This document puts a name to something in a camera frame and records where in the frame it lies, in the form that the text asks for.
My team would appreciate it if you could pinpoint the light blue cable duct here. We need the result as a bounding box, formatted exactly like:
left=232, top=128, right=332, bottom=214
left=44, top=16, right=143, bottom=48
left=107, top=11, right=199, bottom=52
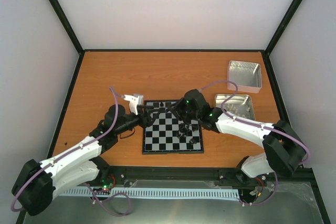
left=60, top=187, right=241, bottom=200

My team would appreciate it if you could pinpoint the small circuit board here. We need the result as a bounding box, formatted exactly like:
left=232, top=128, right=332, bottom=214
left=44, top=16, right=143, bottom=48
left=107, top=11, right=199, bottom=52
left=97, top=175, right=116, bottom=195

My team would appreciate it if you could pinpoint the pile of black chess pieces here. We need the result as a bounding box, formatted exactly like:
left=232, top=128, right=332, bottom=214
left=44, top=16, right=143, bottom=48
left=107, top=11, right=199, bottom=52
left=173, top=123, right=202, bottom=145

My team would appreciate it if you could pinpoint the pile of white chess pieces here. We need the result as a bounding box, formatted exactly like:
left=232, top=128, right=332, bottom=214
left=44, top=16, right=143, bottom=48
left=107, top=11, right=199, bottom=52
left=225, top=104, right=250, bottom=118

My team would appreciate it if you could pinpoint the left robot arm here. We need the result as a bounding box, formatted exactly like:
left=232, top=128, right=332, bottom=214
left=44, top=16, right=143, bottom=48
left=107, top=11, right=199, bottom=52
left=12, top=105, right=167, bottom=216

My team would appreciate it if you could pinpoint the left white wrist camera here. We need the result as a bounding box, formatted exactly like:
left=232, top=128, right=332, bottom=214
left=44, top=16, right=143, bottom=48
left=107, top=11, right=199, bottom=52
left=123, top=94, right=144, bottom=115

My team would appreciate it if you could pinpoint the empty silver tin lid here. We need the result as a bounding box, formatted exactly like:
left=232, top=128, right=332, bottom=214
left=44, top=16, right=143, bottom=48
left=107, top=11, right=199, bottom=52
left=227, top=60, right=262, bottom=93

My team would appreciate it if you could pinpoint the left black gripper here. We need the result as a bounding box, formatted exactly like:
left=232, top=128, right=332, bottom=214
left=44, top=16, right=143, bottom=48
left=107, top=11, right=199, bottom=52
left=115, top=106, right=162, bottom=135

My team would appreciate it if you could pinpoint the black and silver chessboard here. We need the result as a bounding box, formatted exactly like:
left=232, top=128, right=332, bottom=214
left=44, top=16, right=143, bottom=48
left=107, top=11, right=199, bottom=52
left=142, top=111, right=204, bottom=154

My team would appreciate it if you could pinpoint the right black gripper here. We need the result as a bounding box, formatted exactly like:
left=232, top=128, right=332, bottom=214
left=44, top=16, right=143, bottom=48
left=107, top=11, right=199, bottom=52
left=168, top=97, right=200, bottom=124

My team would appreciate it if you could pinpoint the black frame rail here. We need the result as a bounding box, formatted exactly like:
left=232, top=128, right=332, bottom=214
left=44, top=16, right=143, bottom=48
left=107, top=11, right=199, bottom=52
left=107, top=166, right=315, bottom=188

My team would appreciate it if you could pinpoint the silver tin with white pieces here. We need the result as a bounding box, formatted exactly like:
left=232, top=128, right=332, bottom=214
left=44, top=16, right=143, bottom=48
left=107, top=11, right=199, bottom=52
left=224, top=94, right=255, bottom=120

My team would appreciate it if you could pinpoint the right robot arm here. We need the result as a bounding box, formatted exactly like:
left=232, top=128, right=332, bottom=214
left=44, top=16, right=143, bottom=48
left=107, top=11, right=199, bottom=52
left=169, top=89, right=310, bottom=178

